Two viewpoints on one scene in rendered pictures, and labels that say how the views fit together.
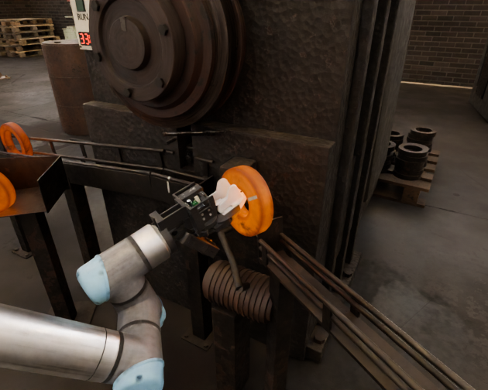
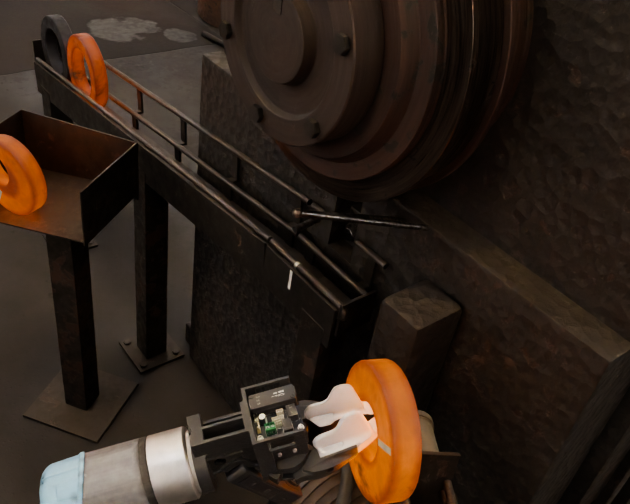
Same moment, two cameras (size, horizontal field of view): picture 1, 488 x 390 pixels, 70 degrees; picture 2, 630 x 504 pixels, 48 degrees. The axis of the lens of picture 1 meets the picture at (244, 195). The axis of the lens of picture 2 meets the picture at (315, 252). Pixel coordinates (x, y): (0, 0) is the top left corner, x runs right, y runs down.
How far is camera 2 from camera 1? 28 cm
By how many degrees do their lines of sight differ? 17
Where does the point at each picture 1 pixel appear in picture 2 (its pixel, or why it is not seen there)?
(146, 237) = (165, 461)
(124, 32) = (276, 15)
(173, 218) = (221, 444)
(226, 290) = not seen: outside the picture
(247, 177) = (387, 407)
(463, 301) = not seen: outside the picture
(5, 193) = (29, 191)
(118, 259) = (107, 483)
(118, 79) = (248, 82)
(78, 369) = not seen: outside the picture
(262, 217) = (390, 490)
